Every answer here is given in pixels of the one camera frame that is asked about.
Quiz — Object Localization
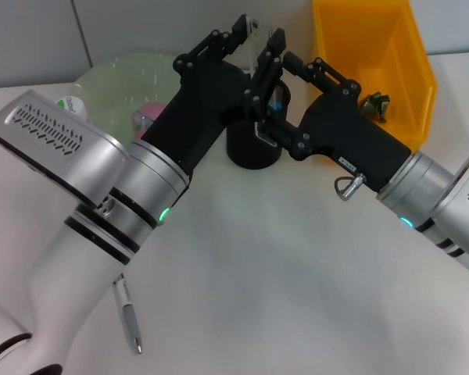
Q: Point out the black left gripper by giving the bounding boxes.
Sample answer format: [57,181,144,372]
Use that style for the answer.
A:
[141,14,289,177]

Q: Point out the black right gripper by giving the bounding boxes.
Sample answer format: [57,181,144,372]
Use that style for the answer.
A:
[252,52,414,193]

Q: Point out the green plastic wrapper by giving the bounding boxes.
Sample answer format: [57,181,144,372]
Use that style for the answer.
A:
[358,92,392,124]

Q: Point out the pink toy peach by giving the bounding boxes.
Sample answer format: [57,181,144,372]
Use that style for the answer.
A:
[132,103,168,141]

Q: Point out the clear green-label water bottle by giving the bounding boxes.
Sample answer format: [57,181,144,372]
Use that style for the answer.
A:
[55,95,90,121]

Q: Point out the black mesh pen holder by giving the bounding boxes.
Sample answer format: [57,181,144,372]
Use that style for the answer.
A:
[225,77,293,171]

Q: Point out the pale green wavy fruit plate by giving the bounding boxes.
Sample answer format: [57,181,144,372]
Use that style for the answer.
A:
[73,52,189,142]

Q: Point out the silver ballpoint pen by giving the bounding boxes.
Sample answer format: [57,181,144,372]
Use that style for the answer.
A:
[112,273,145,355]

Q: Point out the yellow plastic bin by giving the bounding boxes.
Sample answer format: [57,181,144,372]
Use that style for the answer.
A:
[311,0,439,152]

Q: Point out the right gripper cable with connector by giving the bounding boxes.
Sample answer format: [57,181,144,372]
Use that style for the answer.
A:
[333,172,367,202]

